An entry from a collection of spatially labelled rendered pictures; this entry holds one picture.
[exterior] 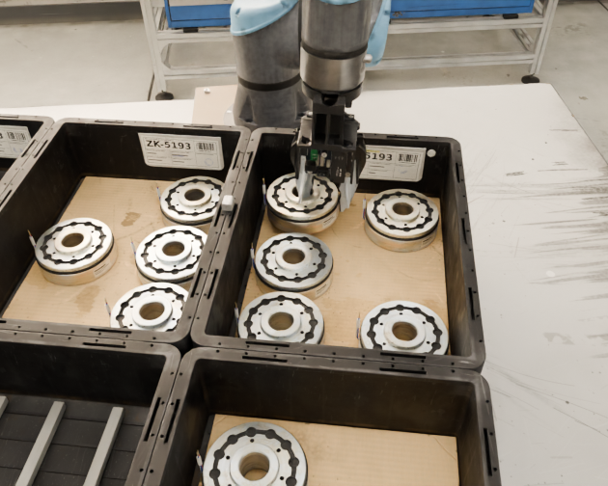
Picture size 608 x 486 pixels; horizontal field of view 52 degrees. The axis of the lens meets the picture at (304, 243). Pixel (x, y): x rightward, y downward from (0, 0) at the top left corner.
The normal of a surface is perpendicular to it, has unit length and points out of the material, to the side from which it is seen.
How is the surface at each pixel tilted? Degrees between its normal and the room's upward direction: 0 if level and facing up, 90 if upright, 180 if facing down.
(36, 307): 0
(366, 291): 0
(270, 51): 91
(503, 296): 0
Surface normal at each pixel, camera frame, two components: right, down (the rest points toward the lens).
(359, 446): -0.01, -0.72
